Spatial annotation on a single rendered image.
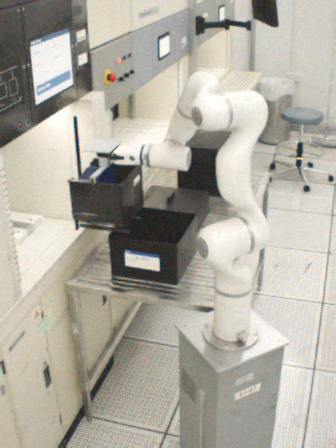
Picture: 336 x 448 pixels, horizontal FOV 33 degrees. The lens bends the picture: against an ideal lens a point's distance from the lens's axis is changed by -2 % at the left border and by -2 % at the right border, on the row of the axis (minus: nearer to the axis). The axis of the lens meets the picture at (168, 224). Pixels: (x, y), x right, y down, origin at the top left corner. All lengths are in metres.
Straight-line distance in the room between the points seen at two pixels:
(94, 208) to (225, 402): 0.82
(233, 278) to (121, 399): 1.23
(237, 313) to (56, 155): 1.01
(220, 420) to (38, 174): 1.23
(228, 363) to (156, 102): 2.23
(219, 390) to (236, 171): 0.70
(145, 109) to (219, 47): 1.52
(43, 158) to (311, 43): 4.18
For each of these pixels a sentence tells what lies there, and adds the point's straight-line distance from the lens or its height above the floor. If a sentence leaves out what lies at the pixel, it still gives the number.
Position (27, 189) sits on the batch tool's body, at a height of 0.99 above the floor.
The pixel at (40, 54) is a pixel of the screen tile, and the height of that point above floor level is 1.63.
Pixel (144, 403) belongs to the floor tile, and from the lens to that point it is 2.79.
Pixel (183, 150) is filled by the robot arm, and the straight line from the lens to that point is 1.97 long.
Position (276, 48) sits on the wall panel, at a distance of 6.18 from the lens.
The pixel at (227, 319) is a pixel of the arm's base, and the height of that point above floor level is 0.86.
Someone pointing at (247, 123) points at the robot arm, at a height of 1.48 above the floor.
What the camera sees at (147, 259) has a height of 0.86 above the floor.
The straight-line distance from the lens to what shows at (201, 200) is 2.61.
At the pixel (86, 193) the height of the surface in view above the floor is 1.13.
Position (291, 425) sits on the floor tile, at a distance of 2.72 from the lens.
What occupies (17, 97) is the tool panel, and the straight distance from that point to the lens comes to 1.84.
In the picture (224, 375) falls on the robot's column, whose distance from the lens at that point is 1.85.
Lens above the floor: 1.97
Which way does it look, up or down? 27 degrees down
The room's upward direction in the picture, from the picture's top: 1 degrees counter-clockwise
